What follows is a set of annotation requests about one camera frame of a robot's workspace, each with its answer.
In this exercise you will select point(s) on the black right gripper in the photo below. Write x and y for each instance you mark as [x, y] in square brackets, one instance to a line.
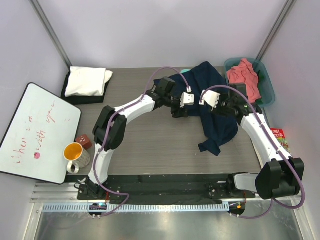
[218, 110]

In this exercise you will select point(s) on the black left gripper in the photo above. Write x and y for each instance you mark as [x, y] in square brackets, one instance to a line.
[176, 113]

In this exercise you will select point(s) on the navy blue t shirt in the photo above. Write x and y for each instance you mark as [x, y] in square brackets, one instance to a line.
[219, 130]

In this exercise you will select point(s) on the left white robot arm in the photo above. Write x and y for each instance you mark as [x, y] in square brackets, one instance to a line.
[109, 130]

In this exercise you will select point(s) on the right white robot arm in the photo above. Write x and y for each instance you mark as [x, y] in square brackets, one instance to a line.
[281, 174]

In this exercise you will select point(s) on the teal instruction mat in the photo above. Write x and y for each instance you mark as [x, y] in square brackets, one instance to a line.
[184, 71]

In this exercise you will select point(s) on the pink crumpled t shirt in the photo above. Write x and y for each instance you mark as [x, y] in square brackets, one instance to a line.
[244, 73]

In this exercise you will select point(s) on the teal plastic bin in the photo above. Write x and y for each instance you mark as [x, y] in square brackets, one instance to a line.
[269, 97]

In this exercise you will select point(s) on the green t shirt in bin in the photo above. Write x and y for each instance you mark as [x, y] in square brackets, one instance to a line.
[261, 88]

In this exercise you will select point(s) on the red storey house book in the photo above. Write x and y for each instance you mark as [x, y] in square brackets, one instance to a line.
[280, 136]

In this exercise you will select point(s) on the folded black t shirt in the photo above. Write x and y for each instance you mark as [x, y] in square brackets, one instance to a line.
[81, 100]

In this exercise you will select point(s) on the folded white t shirt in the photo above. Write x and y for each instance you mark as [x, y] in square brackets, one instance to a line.
[87, 81]

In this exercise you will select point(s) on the small red brown block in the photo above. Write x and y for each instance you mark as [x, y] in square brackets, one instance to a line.
[84, 141]

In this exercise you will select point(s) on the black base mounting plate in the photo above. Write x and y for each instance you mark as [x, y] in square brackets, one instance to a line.
[165, 189]

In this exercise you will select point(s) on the white mug orange inside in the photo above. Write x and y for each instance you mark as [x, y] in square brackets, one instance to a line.
[77, 157]

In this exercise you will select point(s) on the white dry-erase board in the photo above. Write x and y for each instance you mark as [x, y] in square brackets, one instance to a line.
[42, 126]

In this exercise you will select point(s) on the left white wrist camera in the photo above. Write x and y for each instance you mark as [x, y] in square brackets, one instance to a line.
[187, 99]

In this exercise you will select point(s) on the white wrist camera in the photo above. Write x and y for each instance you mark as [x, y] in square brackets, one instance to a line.
[187, 99]
[210, 98]

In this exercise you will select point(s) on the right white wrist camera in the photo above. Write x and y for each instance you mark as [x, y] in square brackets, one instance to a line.
[210, 98]

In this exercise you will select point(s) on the perforated white cable duct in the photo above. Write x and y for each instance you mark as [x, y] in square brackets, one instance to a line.
[100, 207]

